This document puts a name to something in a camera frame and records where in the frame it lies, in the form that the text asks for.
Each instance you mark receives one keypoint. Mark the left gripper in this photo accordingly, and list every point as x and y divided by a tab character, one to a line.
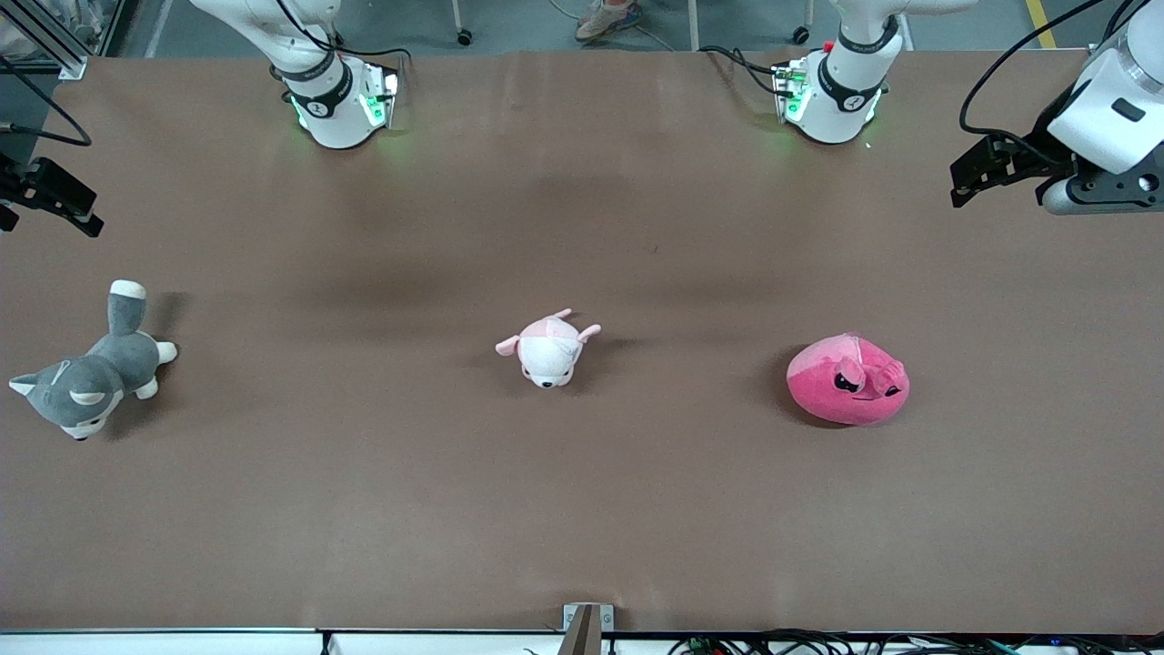
1035	150

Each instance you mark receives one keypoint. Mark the hot pink round plush toy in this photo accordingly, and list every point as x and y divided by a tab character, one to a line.
846	387

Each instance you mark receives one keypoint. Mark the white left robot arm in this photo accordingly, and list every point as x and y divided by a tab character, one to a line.
846	91

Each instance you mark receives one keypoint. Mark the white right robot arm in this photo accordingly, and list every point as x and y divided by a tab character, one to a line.
336	109

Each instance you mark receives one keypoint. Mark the grey white husky plush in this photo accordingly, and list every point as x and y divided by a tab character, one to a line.
86	382

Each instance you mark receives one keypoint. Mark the chair leg with caster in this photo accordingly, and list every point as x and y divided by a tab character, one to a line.
464	36
800	35

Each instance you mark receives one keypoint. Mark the white thin pole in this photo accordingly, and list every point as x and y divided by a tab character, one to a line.
693	23

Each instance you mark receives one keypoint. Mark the beige shoe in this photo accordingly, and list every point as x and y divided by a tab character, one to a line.
605	18

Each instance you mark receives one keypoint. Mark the pale pink white plush dog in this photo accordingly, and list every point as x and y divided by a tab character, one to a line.
546	355

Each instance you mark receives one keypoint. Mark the aluminium frame profile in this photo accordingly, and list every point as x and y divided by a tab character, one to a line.
55	50

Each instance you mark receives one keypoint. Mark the white table edge rail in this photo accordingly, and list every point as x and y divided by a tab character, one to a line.
182	642

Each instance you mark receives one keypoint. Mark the metal table bracket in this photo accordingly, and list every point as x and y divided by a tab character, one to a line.
573	614

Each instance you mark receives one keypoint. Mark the dark camera mount pole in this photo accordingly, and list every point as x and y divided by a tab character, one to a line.
582	637

